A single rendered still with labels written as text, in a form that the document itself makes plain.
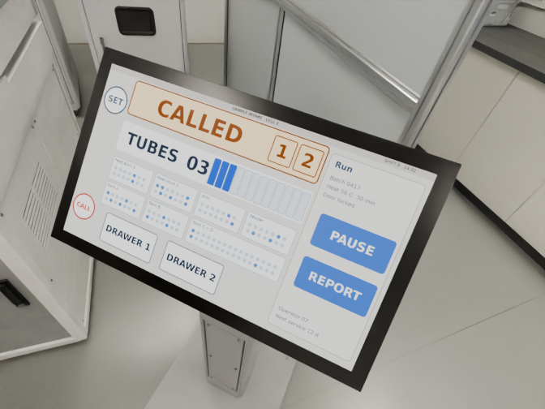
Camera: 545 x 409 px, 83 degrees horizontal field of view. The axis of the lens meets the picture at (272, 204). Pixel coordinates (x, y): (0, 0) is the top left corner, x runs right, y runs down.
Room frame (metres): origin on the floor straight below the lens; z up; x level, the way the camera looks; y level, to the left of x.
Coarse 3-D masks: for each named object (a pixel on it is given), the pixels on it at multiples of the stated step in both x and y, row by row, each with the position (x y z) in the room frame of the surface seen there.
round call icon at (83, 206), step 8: (80, 192) 0.31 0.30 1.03; (80, 200) 0.30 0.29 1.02; (88, 200) 0.30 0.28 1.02; (96, 200) 0.30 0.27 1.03; (72, 208) 0.29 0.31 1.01; (80, 208) 0.29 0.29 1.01; (88, 208) 0.29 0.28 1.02; (96, 208) 0.29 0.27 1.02; (80, 216) 0.28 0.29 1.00; (88, 216) 0.28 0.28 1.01
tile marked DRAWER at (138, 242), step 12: (108, 216) 0.28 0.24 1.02; (108, 228) 0.27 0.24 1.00; (120, 228) 0.27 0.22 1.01; (132, 228) 0.27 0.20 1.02; (144, 228) 0.27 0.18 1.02; (108, 240) 0.26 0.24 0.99; (120, 240) 0.26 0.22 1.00; (132, 240) 0.26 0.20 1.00; (144, 240) 0.26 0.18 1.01; (156, 240) 0.25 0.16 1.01; (132, 252) 0.24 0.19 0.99; (144, 252) 0.24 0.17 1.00
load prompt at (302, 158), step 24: (144, 96) 0.40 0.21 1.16; (168, 96) 0.39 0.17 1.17; (144, 120) 0.37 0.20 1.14; (168, 120) 0.37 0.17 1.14; (192, 120) 0.37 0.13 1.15; (216, 120) 0.37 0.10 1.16; (240, 120) 0.36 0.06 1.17; (216, 144) 0.34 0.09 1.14; (240, 144) 0.34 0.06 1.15; (264, 144) 0.34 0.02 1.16; (288, 144) 0.34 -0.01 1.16; (312, 144) 0.33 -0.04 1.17; (288, 168) 0.32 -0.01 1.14; (312, 168) 0.31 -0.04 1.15
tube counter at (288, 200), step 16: (192, 160) 0.33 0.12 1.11; (208, 160) 0.33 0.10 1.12; (224, 160) 0.33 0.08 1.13; (192, 176) 0.32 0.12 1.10; (208, 176) 0.31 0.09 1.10; (224, 176) 0.31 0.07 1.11; (240, 176) 0.31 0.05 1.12; (256, 176) 0.31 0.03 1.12; (224, 192) 0.30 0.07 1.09; (240, 192) 0.30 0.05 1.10; (256, 192) 0.30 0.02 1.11; (272, 192) 0.30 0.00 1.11; (288, 192) 0.29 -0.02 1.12; (304, 192) 0.29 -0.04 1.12; (272, 208) 0.28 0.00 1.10; (288, 208) 0.28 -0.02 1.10; (304, 208) 0.28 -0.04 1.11
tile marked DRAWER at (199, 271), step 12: (168, 240) 0.25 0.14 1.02; (168, 252) 0.24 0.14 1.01; (180, 252) 0.24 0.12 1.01; (192, 252) 0.24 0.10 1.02; (168, 264) 0.23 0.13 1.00; (180, 264) 0.23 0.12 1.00; (192, 264) 0.23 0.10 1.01; (204, 264) 0.23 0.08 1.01; (216, 264) 0.23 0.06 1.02; (180, 276) 0.22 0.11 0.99; (192, 276) 0.22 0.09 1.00; (204, 276) 0.22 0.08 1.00; (216, 276) 0.22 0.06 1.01; (204, 288) 0.21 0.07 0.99; (216, 288) 0.21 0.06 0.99
